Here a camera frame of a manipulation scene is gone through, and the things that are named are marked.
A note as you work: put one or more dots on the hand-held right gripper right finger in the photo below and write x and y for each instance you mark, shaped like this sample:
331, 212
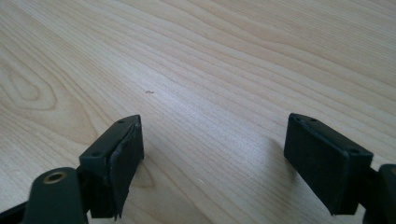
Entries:
327, 161

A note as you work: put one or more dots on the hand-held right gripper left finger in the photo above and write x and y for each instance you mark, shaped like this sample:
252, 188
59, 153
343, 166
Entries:
115, 168

